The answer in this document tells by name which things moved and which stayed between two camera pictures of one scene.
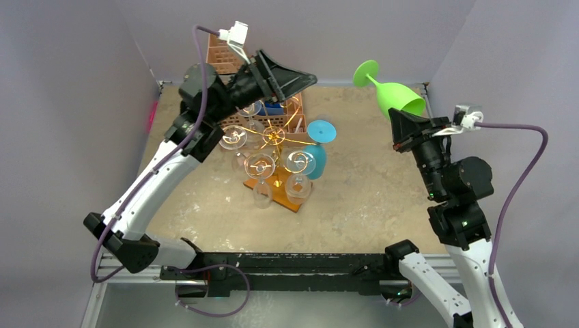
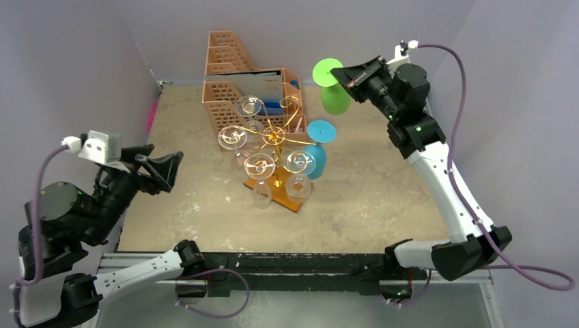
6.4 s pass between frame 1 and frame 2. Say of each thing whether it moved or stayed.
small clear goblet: stayed
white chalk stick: stayed
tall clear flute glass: stayed
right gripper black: moved
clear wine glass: stayed
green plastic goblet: moved
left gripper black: moved
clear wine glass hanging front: stayed
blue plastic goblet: stayed
